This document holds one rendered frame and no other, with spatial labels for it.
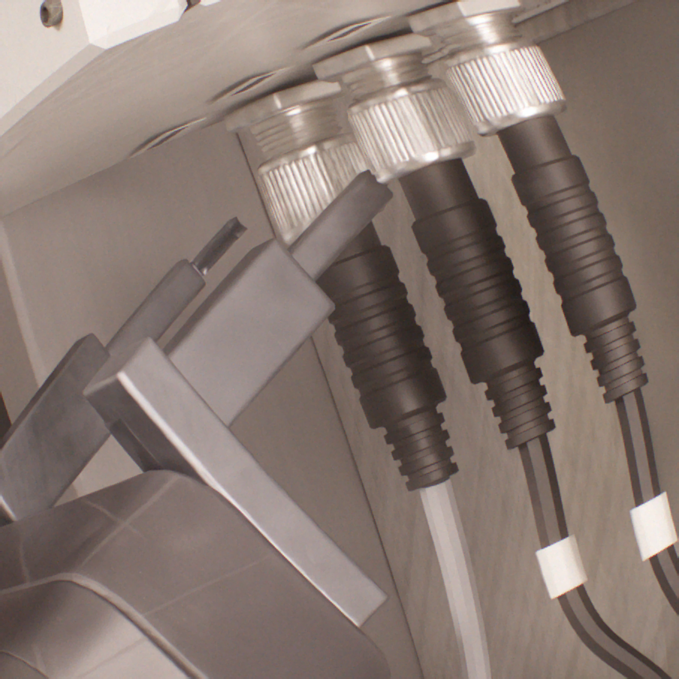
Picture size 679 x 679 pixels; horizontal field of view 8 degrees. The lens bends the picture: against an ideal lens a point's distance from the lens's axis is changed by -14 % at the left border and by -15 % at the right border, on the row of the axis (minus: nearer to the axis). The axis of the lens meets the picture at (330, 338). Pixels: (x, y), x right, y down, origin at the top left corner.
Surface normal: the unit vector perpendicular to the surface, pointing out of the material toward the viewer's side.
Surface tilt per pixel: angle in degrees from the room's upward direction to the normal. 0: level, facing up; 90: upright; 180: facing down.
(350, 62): 68
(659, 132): 90
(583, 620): 35
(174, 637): 44
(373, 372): 62
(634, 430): 51
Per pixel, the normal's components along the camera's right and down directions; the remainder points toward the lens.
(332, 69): -0.58, 0.19
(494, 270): 0.43, -0.20
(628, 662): -0.26, -0.40
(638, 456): 0.01, 0.04
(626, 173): -0.87, 0.32
